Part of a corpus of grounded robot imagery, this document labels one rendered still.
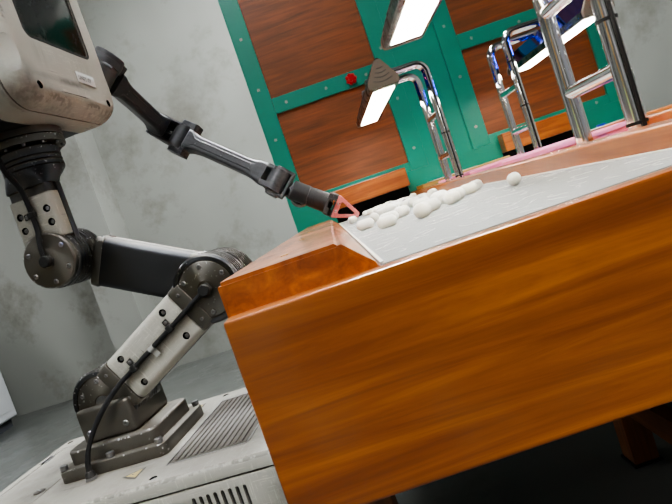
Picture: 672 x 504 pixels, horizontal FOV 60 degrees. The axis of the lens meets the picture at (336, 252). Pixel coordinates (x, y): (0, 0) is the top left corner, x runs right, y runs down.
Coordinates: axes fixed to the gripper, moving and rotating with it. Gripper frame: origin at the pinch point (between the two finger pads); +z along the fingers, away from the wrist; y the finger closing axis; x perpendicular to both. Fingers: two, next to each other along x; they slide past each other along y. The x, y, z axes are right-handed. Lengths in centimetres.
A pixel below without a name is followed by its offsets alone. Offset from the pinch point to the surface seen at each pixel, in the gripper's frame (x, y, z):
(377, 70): -34.6, -21.3, -8.6
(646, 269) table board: -2, -127, 15
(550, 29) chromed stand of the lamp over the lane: -34, -81, 13
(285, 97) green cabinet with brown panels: -32, 57, -38
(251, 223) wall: 33, 294, -62
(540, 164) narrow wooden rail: -16, -80, 20
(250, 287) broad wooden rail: 9, -124, -11
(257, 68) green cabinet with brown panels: -39, 57, -52
